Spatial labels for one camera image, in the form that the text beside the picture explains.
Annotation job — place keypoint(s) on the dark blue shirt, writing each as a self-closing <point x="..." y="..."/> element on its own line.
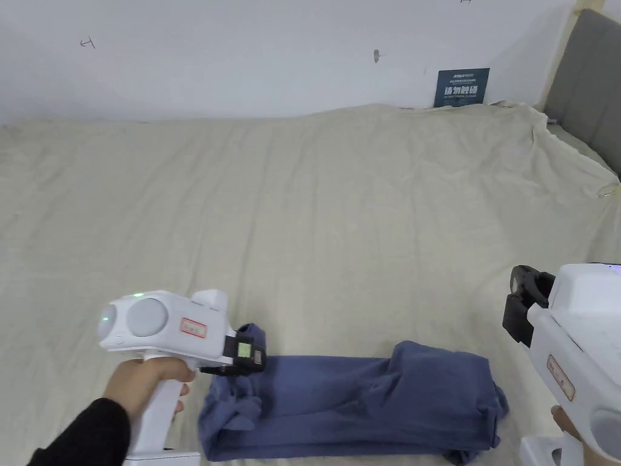
<point x="349" y="398"/>

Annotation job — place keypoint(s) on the person's right hand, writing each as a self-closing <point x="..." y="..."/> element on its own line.
<point x="592" y="456"/>

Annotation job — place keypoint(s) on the dark blue sign card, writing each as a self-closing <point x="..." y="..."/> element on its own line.
<point x="461" y="90"/>

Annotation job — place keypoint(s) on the grey padded headboard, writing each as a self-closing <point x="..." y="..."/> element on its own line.
<point x="589" y="73"/>

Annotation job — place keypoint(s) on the person's left hand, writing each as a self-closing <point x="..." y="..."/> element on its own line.
<point x="140" y="388"/>

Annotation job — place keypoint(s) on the person's left forearm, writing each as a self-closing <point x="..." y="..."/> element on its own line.
<point x="80" y="434"/>

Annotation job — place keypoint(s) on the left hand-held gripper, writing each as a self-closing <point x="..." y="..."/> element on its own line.
<point x="165" y="323"/>

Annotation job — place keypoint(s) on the bed with beige sheet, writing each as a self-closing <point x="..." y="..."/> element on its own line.
<point x="310" y="204"/>

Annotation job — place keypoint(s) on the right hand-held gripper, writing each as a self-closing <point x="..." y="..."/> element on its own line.
<point x="577" y="330"/>

